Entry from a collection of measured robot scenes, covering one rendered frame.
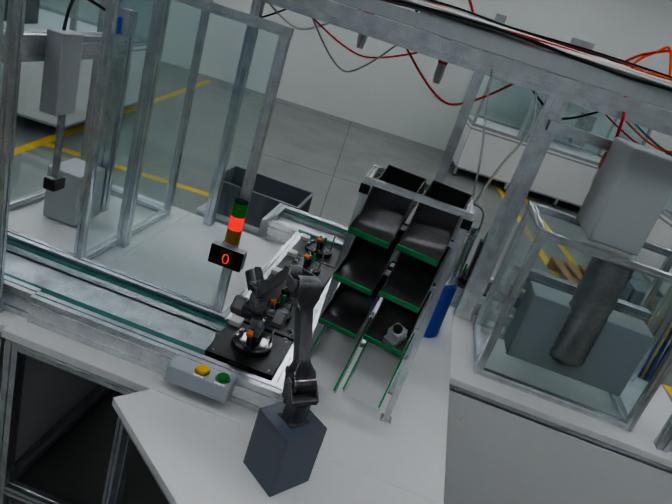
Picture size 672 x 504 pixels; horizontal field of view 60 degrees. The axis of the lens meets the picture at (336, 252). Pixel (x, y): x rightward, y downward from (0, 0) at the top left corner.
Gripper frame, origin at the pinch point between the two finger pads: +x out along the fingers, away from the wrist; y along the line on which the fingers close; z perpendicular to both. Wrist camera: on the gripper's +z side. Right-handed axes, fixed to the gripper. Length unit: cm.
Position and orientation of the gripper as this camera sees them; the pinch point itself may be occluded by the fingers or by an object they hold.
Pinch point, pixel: (259, 317)
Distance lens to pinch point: 201.3
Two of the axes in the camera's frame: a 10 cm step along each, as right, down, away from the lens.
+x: -1.0, 4.8, 8.7
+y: -9.4, -3.4, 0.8
